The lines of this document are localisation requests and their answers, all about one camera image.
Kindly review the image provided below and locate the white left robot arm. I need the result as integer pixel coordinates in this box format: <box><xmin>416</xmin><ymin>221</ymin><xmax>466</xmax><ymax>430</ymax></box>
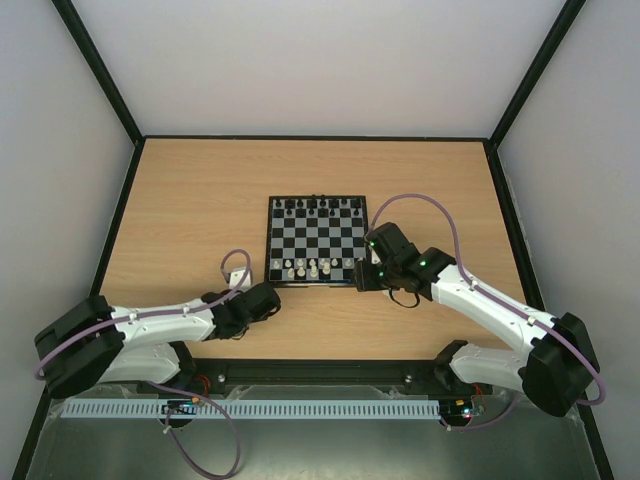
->
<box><xmin>34</xmin><ymin>283</ymin><xmax>281</xmax><ymax>399</ymax></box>

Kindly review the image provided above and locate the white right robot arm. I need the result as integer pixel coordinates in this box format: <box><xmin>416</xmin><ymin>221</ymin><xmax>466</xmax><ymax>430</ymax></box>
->
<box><xmin>354</xmin><ymin>222</ymin><xmax>600</xmax><ymax>417</ymax></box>

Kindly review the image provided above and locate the black chess pieces row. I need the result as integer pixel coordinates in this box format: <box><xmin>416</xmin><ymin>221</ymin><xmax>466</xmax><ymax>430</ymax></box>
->
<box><xmin>268</xmin><ymin>194</ymin><xmax>366</xmax><ymax>219</ymax></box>

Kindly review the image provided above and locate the black and silver chessboard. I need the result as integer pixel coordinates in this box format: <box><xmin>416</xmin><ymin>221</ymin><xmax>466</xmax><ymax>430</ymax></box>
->
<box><xmin>264</xmin><ymin>203</ymin><xmax>370</xmax><ymax>287</ymax></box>

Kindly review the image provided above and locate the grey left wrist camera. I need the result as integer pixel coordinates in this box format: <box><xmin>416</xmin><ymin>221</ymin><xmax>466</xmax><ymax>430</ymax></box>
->
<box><xmin>228</xmin><ymin>267</ymin><xmax>253</xmax><ymax>291</ymax></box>

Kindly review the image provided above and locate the light blue slotted cable duct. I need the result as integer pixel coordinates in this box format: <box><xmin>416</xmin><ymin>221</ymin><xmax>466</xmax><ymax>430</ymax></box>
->
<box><xmin>61</xmin><ymin>399</ymin><xmax>441</xmax><ymax>420</ymax></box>

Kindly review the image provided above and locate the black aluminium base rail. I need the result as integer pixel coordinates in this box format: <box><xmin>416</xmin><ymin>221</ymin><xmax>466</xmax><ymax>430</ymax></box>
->
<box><xmin>166</xmin><ymin>359</ymin><xmax>499</xmax><ymax>399</ymax></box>

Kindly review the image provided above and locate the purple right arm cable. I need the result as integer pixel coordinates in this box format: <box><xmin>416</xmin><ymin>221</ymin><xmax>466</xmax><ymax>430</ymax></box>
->
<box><xmin>369</xmin><ymin>193</ymin><xmax>607</xmax><ymax>431</ymax></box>

